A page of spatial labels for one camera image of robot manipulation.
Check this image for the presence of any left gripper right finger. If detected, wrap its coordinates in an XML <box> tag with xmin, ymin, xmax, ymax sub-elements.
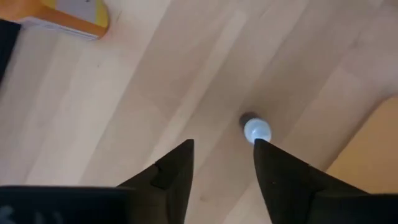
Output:
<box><xmin>252</xmin><ymin>138</ymin><xmax>398</xmax><ymax>224</ymax></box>

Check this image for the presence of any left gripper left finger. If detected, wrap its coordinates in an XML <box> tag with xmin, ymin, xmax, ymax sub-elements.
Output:
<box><xmin>0</xmin><ymin>138</ymin><xmax>195</xmax><ymax>224</ymax></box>

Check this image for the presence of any small orange bottle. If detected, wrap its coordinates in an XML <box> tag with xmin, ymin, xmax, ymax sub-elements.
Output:
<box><xmin>0</xmin><ymin>0</ymin><xmax>110</xmax><ymax>40</ymax></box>

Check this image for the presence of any yellow plastic bin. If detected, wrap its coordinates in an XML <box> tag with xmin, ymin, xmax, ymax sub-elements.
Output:
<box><xmin>325</xmin><ymin>95</ymin><xmax>398</xmax><ymax>195</ymax></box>

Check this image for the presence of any black aluminium table frame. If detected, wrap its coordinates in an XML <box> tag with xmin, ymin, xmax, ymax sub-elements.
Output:
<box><xmin>0</xmin><ymin>19</ymin><xmax>22</xmax><ymax>84</ymax></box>

